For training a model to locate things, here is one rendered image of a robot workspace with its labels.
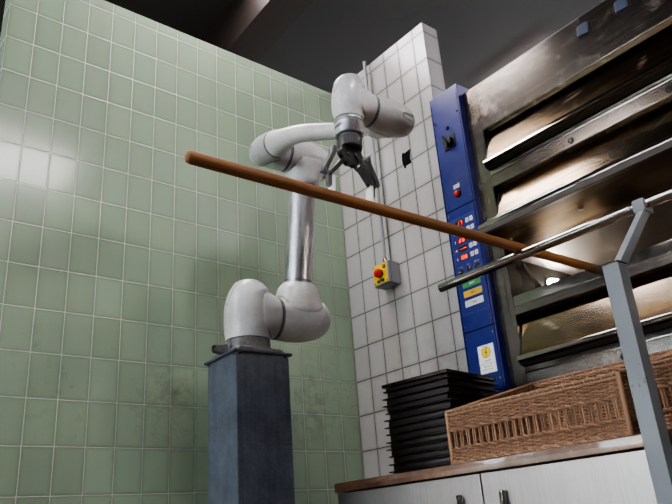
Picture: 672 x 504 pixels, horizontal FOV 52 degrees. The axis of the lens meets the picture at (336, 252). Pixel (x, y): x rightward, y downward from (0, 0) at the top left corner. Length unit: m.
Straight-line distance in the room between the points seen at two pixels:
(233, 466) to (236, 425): 0.12
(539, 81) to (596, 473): 1.55
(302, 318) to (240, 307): 0.23
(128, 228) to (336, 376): 1.09
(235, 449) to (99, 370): 0.61
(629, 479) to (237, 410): 1.14
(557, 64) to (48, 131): 1.90
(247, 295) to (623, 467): 1.29
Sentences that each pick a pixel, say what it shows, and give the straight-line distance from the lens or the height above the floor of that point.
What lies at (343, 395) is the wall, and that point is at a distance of 3.10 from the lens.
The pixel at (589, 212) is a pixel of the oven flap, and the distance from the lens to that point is 2.48.
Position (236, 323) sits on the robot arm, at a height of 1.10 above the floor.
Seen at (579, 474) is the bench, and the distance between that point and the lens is 1.77.
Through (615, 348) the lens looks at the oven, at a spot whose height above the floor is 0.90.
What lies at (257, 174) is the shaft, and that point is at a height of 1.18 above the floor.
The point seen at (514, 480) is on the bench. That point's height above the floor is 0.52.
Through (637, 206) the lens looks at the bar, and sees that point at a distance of 1.95.
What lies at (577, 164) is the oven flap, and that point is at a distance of 2.58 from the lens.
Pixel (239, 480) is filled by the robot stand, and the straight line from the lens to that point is 2.20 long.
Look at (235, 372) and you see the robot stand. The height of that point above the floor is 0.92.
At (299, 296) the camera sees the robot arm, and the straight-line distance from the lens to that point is 2.46.
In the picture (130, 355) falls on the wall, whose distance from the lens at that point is 2.62.
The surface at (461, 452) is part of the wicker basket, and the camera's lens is 2.04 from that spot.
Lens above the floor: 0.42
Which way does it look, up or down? 22 degrees up
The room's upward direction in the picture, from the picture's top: 4 degrees counter-clockwise
